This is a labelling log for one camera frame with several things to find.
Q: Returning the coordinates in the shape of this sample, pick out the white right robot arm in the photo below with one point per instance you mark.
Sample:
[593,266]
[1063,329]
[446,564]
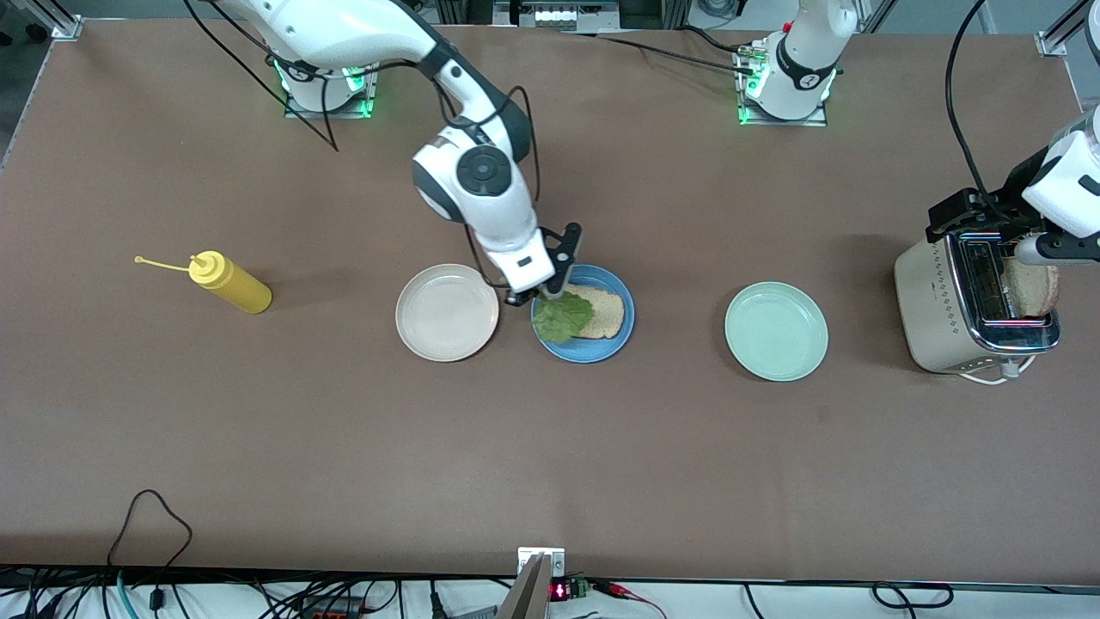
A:
[481,189]

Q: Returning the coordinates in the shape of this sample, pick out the pale green round plate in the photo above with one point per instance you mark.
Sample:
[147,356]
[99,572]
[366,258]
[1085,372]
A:
[776,331]

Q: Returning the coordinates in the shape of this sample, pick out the yellow mustard squeeze bottle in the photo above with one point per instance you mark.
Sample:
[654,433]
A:
[236,288]

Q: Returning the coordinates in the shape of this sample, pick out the blue round plate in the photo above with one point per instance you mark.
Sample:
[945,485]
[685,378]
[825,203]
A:
[583,352]

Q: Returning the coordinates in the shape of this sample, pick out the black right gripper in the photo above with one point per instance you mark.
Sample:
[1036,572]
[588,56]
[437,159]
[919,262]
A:
[522,297]

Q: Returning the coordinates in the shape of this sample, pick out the green lettuce leaf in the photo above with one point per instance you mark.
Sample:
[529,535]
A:
[559,322]

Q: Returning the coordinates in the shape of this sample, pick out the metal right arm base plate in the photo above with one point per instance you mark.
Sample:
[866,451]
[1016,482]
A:
[372,94]

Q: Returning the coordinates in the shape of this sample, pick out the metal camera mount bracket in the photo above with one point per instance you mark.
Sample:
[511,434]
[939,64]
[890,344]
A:
[533,593]

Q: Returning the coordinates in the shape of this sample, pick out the red clip lead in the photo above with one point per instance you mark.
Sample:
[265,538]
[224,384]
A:
[623,591]

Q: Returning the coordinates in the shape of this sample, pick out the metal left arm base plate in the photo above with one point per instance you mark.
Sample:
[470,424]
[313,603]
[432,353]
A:
[778,122]

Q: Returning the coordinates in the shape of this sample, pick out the electronics box with white lights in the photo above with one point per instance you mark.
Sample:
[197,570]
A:
[559,15]

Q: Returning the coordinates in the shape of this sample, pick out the toasted bread slice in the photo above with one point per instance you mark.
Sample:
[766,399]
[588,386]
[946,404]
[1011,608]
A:
[606,318]
[1035,292]

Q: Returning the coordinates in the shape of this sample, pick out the beige chrome toaster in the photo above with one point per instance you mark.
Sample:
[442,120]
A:
[932,301]

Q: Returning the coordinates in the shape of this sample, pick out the aluminium frame corner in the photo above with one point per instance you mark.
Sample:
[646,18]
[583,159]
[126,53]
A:
[64,26]
[1053,43]

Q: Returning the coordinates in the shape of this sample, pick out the circuit board with red display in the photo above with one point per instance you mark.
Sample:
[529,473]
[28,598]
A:
[560,591]

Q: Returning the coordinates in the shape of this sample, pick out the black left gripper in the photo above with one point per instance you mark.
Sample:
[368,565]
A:
[988,209]

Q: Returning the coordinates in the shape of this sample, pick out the beige round plate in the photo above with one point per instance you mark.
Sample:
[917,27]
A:
[447,312]

